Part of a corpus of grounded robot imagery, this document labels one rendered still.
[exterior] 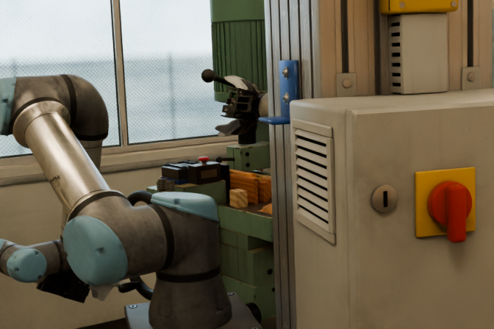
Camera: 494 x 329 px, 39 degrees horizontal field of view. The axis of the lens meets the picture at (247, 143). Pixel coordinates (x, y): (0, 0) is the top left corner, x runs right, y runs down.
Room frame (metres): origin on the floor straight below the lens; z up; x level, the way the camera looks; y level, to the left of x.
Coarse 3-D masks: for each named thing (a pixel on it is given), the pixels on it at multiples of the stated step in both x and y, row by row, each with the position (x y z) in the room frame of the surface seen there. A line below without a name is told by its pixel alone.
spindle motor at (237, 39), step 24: (216, 0) 1.92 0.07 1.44; (240, 0) 1.89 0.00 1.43; (264, 0) 1.91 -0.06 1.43; (216, 24) 1.93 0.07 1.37; (240, 24) 1.89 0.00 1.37; (264, 24) 1.92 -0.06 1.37; (216, 48) 1.93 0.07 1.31; (240, 48) 1.89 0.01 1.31; (264, 48) 1.91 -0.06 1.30; (216, 72) 1.94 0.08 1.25; (240, 72) 1.89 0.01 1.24; (264, 72) 1.91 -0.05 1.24; (216, 96) 1.94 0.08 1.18
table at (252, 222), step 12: (156, 192) 2.07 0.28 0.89; (228, 204) 1.81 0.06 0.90; (252, 204) 1.80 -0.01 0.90; (264, 204) 1.80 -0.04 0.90; (228, 216) 1.78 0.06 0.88; (240, 216) 1.74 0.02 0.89; (252, 216) 1.70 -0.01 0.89; (264, 216) 1.66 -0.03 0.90; (228, 228) 1.78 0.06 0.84; (240, 228) 1.74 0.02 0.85; (252, 228) 1.70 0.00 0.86; (264, 228) 1.66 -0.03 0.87
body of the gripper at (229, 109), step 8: (232, 88) 1.65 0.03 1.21; (240, 88) 1.64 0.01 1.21; (232, 96) 1.66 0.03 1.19; (240, 96) 1.62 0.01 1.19; (248, 96) 1.60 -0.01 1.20; (256, 96) 1.66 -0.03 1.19; (232, 104) 1.66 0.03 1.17; (240, 104) 1.63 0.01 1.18; (248, 104) 1.59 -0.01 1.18; (256, 104) 1.61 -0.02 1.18; (224, 112) 1.67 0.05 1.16; (232, 112) 1.63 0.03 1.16; (240, 112) 1.64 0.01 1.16; (248, 112) 1.62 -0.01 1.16; (256, 112) 1.59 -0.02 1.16; (248, 120) 1.65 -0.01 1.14; (256, 120) 1.66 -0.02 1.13
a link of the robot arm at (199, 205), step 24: (168, 192) 1.25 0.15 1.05; (168, 216) 1.16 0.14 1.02; (192, 216) 1.17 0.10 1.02; (216, 216) 1.22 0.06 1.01; (168, 240) 1.14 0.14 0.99; (192, 240) 1.17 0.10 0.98; (216, 240) 1.21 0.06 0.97; (168, 264) 1.16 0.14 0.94; (192, 264) 1.17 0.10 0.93; (216, 264) 1.21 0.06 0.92
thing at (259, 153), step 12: (240, 144) 2.00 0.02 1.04; (252, 144) 1.99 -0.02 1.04; (264, 144) 1.97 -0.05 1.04; (228, 156) 1.96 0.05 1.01; (240, 156) 1.92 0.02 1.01; (252, 156) 1.94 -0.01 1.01; (264, 156) 1.97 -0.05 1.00; (240, 168) 1.92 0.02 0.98; (252, 168) 1.94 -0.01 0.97; (264, 168) 1.97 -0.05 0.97
